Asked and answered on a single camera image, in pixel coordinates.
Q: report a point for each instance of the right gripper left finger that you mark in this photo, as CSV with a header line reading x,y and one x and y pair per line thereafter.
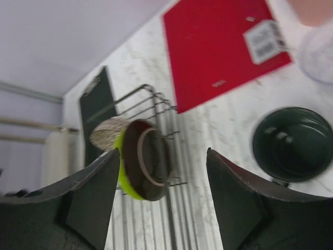
x,y
73,213

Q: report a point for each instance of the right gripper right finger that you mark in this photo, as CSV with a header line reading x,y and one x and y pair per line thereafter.
x,y
254,213

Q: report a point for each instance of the green plate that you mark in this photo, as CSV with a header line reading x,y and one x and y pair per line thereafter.
x,y
122,178

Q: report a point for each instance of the grey ceramic mug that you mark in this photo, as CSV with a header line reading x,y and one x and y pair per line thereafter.
x,y
293,144

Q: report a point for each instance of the grey wire dish rack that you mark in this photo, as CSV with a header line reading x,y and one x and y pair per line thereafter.
x,y
159,202

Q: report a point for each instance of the dark brown floral plate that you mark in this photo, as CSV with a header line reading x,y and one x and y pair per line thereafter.
x,y
147,165

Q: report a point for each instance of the clear drinking glass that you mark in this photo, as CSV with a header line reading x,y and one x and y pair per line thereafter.
x,y
315,54

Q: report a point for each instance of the pink plastic cup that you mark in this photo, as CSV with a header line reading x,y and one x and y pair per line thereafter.
x,y
312,13

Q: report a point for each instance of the patterned ceramic bowl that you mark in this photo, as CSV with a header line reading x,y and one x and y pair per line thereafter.
x,y
107,132

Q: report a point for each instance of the black clipboard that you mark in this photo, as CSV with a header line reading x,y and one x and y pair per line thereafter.
x,y
96,96

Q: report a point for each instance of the red folder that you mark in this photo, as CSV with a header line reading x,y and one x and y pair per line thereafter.
x,y
217,46

